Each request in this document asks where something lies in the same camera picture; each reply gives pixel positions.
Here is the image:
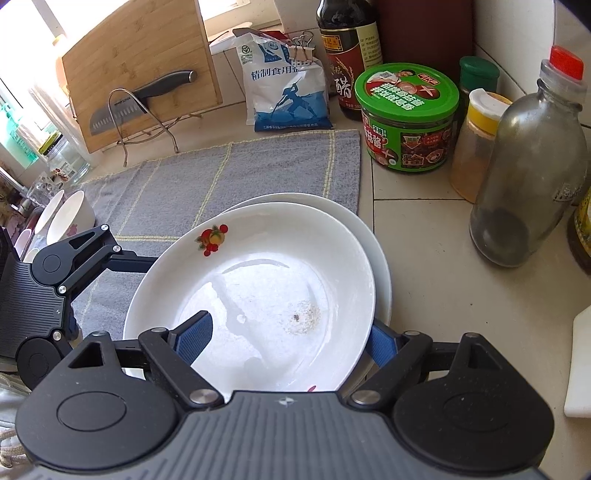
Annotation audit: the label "oval white dish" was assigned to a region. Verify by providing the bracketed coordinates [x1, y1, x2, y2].
[123, 202, 376, 396]

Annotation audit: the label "large round white plate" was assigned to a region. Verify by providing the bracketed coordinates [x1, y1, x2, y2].
[225, 191, 394, 333]

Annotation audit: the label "white bowl pink flowers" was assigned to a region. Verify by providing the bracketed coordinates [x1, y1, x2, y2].
[46, 190, 95, 245]

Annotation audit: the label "white bowl behind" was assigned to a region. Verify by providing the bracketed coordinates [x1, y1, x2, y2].
[34, 190, 65, 236]

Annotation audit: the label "grey green checked cloth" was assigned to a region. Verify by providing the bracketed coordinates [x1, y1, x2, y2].
[68, 129, 362, 340]

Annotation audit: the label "clear glass jar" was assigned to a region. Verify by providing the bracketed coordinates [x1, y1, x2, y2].
[38, 131, 91, 186]

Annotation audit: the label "green dish soap bottle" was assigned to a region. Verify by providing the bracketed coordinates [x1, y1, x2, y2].
[1, 98, 38, 169]

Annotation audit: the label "cling film roll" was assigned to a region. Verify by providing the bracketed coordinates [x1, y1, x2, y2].
[29, 86, 90, 157]

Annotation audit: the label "bamboo cutting board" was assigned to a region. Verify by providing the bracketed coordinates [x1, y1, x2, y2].
[62, 0, 222, 153]

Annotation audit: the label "white object right edge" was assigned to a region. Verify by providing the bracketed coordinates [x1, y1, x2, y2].
[564, 306, 591, 419]

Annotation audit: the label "cooking oil bottle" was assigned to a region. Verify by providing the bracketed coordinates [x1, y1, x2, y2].
[567, 188, 591, 275]

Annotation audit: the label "yellow-capped spice jar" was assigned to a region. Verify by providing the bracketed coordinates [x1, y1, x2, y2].
[450, 88, 511, 203]

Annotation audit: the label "red-capped glass bottle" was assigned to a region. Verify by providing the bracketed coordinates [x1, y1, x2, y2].
[470, 45, 588, 268]

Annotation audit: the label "blue white salt bag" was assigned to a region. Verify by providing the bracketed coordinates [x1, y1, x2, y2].
[235, 32, 332, 132]

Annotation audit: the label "green lidded sauce jar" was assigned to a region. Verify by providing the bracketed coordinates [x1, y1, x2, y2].
[355, 62, 460, 174]

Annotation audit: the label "green-capped small jar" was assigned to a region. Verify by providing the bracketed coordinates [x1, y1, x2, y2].
[460, 56, 500, 100]

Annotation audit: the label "dark vinegar bottle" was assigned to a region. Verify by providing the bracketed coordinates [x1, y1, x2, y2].
[317, 0, 383, 120]

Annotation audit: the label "dark red utensil holder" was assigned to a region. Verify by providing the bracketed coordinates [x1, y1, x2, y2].
[374, 0, 475, 82]

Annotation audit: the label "wire board rack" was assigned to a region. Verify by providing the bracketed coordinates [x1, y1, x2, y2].
[106, 87, 203, 169]

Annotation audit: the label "black-handled kitchen knife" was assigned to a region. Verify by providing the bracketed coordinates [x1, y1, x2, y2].
[89, 70, 197, 136]

